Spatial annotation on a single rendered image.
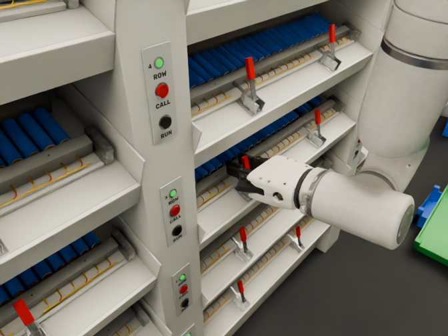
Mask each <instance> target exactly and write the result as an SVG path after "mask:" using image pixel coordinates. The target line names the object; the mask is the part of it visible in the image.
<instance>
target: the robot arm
mask: <svg viewBox="0 0 448 336"><path fill-rule="evenodd" d="M447 102H448V0H395V2H394V4H393V8H392V10H391V14H390V16H389V20H388V22H387V26H386V28H385V32H384V35H383V38H382V41H381V44H380V47H379V51H378V54H377V57H376V60H375V63H374V66H373V70H372V72H371V76H370V79H369V82H368V85H367V89H366V92H365V95H364V98H363V102H362V105H361V108H360V111H359V116H358V120H357V134H358V137H359V140H360V142H361V143H362V145H363V146H364V148H366V150H368V154H367V157H366V159H365V162H364V164H363V166H362V168H361V169H360V170H359V171H358V173H357V174H356V175H352V176H347V175H342V174H339V173H335V172H332V171H328V170H326V169H322V168H319V167H316V168H313V167H311V166H309V165H306V164H304V163H302V162H300V161H297V160H294V159H291V158H288V157H284V156H280V155H276V156H274V157H272V158H270V157H268V158H262V157H256V158H255V157H254V156H251V155H247V154H244V153H241V152H239V153H238V162H239V163H236V162H234V161H230V160H226V162H225V163H226V169H227V174H228V175H230V176H233V177H236V178H238V179H239V181H238V184H237V190H238V191H242V192H249V193H248V194H249V197H250V198H252V199H255V200H257V201H260V202H262V203H266V204H268V205H272V206H275V207H280V208H283V209H290V210H295V209H299V210H300V212H301V213H302V214H304V215H307V216H309V217H312V218H314V219H316V220H319V221H322V222H324V223H326V224H328V225H331V226H334V227H336V228H338V229H341V230H343V231H346V232H348V233H351V234H353V235H356V236H358V237H360V238H363V239H366V240H368V241H370V242H372V243H375V244H378V245H380V246H382V247H385V248H387V249H390V250H393V249H396V248H397V247H398V246H399V245H400V244H401V242H402V241H403V240H404V238H405V236H406V234H407V232H408V230H409V227H410V224H411V221H412V218H413V213H414V206H415V204H414V200H413V198H412V196H410V195H406V194H404V193H403V192H404V190H405V189H406V187H407V186H408V184H409V182H410V181H411V179H412V177H413V176H414V174H415V172H416V170H417V168H418V166H419V165H420V163H421V161H422V160H423V158H424V156H425V154H426V152H427V150H428V147H429V142H430V138H429V136H430V134H431V132H432V130H433V128H434V126H435V124H436V122H437V120H438V118H439V117H440V115H441V113H442V111H443V110H444V108H445V106H446V104H447ZM244 155H246V156H248V160H249V168H250V169H247V168H244V167H243V165H242V160H241V158H242V157H243V156H244ZM246 174H247V175H248V176H247V178H246Z"/></svg>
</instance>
